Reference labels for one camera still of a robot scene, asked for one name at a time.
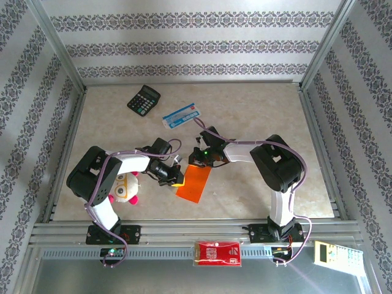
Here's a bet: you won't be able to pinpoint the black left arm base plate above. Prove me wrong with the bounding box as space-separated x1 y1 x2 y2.
85 225 142 245

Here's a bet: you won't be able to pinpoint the black calculator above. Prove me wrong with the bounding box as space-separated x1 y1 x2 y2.
126 85 162 118

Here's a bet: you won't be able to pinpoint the aluminium frame post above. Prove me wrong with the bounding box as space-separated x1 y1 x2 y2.
300 0 361 91
26 0 86 92

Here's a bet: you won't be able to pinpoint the red packet in clear sleeve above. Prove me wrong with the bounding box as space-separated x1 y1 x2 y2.
192 240 243 268

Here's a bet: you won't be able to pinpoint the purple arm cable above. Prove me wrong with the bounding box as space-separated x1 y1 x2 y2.
84 138 182 269
193 118 313 266

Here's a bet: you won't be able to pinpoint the small circuit board green light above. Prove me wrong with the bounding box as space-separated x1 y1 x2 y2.
100 247 126 258

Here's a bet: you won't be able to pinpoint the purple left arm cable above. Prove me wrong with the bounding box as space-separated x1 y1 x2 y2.
84 138 182 269

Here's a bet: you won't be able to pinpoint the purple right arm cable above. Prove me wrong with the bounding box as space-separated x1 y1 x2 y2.
193 118 313 266

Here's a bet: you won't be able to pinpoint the orange paper sheet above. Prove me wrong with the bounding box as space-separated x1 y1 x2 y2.
176 164 213 204

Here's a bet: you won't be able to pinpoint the grey slotted cable duct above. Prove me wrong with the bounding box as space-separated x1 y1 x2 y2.
39 246 316 260

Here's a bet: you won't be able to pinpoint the white plush toy pink paws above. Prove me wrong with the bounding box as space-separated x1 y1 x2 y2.
107 171 143 205

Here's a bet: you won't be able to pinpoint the blue and white ticket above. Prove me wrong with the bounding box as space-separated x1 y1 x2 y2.
162 102 202 130

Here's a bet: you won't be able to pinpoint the aluminium side rail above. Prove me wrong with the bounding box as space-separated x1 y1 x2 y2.
41 87 88 224
297 84 350 221

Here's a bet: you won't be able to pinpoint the aluminium mounting rail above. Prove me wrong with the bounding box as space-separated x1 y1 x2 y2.
29 219 364 246

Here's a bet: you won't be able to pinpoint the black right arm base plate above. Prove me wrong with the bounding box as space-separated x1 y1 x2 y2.
247 223 306 244

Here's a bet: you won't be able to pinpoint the white remote control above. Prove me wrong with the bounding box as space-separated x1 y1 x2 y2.
314 240 364 278

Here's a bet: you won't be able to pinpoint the aluminium back rail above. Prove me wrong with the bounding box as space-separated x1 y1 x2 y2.
82 79 304 87

